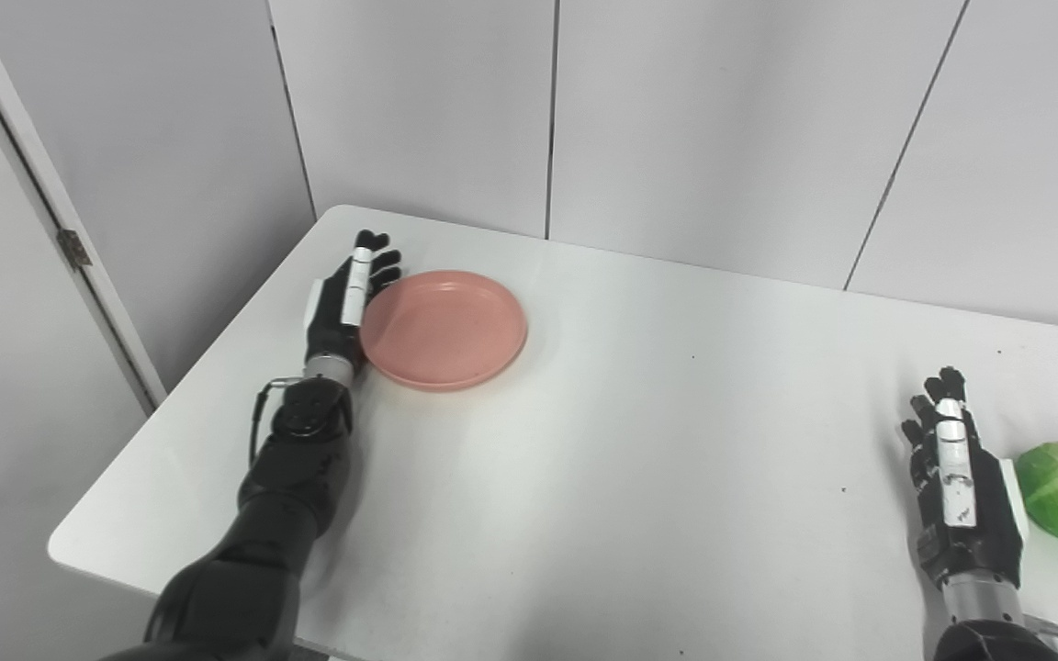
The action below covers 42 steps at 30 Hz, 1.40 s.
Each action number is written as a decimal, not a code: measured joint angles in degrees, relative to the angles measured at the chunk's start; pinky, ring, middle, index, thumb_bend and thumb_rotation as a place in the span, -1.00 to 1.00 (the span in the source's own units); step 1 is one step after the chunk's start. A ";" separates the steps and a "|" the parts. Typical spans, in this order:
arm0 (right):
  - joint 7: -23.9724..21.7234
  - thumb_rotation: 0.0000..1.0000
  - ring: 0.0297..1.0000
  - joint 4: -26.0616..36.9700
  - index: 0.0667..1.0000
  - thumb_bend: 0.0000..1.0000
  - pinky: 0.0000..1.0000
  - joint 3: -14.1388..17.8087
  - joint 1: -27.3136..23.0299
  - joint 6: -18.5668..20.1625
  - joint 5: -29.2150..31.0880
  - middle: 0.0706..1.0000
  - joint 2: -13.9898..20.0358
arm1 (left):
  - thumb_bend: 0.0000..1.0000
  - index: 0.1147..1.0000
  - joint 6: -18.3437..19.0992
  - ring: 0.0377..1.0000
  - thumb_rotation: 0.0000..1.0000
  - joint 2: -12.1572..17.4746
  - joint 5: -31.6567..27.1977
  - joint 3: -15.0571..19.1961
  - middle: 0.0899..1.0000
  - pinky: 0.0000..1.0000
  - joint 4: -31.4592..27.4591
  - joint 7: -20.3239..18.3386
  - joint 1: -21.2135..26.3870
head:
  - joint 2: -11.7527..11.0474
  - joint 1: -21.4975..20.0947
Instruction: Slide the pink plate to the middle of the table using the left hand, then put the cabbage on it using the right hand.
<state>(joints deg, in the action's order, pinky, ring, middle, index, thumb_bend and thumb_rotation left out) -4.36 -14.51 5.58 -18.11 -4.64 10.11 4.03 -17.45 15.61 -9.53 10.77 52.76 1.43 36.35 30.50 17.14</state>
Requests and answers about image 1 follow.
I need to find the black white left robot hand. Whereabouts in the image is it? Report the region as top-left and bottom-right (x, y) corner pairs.
(303, 230), (403, 377)

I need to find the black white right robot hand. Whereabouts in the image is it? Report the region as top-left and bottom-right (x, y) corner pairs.
(901, 367), (1030, 588)

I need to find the pink plate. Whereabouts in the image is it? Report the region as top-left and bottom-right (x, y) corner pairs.
(359, 269), (529, 393)

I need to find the metal door hinge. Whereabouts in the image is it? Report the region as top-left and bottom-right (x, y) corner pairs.
(57, 229), (94, 270)

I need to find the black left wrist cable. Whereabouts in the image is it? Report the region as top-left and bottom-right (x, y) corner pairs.
(249, 376), (303, 465)

